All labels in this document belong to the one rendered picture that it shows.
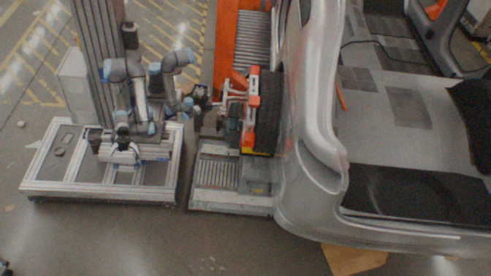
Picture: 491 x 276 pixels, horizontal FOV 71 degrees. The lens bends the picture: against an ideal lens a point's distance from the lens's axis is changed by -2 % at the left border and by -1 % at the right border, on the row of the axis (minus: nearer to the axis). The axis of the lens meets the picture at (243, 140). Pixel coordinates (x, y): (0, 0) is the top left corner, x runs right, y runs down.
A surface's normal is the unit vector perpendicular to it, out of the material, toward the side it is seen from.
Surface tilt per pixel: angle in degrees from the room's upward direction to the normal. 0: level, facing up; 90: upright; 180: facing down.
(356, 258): 2
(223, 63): 90
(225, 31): 90
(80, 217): 0
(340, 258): 2
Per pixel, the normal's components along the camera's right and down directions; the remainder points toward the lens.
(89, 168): 0.11, -0.66
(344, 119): 0.08, -0.34
